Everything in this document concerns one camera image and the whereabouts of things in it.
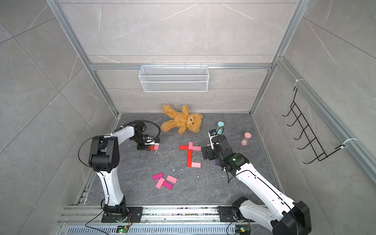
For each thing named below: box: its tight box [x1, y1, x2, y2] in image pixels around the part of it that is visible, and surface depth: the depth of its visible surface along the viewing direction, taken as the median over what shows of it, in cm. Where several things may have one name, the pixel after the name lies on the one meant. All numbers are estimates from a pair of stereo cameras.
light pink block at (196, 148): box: [192, 145, 202, 152], surface depth 100 cm
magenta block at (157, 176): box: [152, 172, 164, 181], surface depth 88 cm
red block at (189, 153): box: [187, 149, 193, 158], surface depth 100 cm
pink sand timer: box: [240, 131, 253, 146], surface depth 103 cm
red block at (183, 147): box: [179, 144, 189, 151], surface depth 100 cm
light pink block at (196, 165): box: [190, 162, 202, 168], surface depth 92 cm
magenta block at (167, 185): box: [162, 180, 174, 190], surface depth 85 cm
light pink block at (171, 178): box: [166, 174, 178, 184], surface depth 86 cm
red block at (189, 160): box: [186, 156, 193, 168], surface depth 96 cm
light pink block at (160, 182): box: [155, 177, 165, 189], surface depth 85 cm
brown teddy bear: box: [160, 104, 204, 135], surface depth 108 cm
